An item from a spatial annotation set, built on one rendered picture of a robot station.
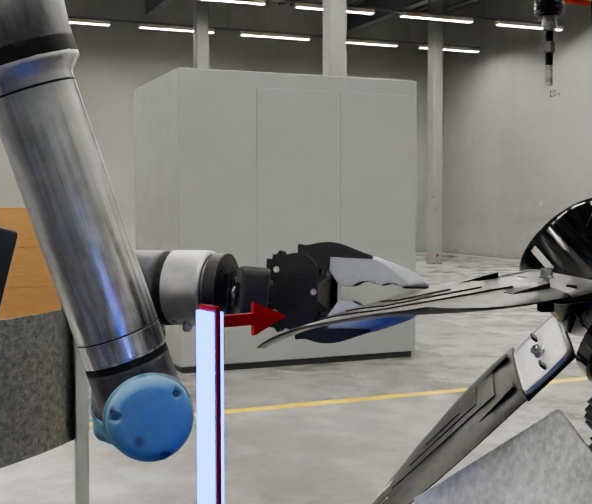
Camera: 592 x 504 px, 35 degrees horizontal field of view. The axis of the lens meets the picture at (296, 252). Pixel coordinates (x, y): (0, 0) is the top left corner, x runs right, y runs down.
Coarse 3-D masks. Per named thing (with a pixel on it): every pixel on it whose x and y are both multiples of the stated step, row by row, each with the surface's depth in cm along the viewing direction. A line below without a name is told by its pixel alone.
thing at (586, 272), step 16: (576, 208) 88; (560, 224) 88; (576, 224) 87; (544, 240) 88; (560, 240) 87; (576, 240) 86; (528, 256) 90; (560, 256) 87; (576, 256) 86; (560, 272) 87; (576, 272) 86; (560, 304) 87; (576, 304) 86; (560, 320) 89; (576, 320) 88
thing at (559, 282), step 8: (520, 272) 88; (528, 272) 88; (536, 272) 88; (528, 280) 84; (536, 280) 84; (552, 280) 84; (560, 280) 84; (568, 280) 84; (576, 280) 84; (584, 280) 84; (560, 288) 81; (568, 288) 81; (584, 288) 80; (576, 296) 79
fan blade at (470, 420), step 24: (504, 360) 96; (480, 384) 98; (504, 384) 93; (456, 408) 99; (480, 408) 94; (504, 408) 90; (432, 432) 101; (456, 432) 95; (480, 432) 91; (432, 456) 96; (456, 456) 91; (408, 480) 96; (432, 480) 91
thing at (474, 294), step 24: (432, 288) 80; (456, 288) 79; (480, 288) 78; (504, 288) 78; (528, 288) 77; (552, 288) 79; (360, 312) 72; (384, 312) 63; (408, 312) 62; (432, 312) 64; (456, 312) 66; (288, 336) 78
